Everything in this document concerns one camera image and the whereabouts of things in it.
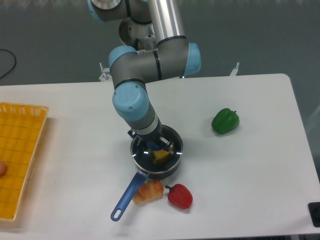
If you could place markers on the red bell pepper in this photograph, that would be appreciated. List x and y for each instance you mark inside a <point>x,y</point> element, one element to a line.
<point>179,196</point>

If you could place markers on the green bell pepper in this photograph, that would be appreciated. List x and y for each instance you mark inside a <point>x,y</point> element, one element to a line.
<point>225,121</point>

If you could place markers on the dark pot blue handle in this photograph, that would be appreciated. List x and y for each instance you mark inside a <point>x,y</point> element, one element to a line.
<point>138,179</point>

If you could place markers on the orange object at left edge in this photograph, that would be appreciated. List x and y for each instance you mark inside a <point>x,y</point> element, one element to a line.
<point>3,168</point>

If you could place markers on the glass pot lid blue knob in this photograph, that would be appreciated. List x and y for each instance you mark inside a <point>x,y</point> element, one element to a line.
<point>142,159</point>

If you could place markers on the yellow plastic basket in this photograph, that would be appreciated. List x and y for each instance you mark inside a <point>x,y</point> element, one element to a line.
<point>21,127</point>

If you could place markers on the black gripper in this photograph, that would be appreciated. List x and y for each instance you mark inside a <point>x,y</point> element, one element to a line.
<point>151,133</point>

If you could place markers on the yellow bell pepper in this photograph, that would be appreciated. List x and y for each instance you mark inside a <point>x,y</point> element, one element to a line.
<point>159,157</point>

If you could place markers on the croissant bread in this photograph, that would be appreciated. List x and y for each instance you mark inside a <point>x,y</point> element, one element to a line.
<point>148,192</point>

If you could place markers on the black device at table edge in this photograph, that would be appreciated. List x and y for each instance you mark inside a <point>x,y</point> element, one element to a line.
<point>314,210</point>

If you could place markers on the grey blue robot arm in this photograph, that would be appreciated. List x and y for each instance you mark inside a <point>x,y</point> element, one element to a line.
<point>173,56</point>

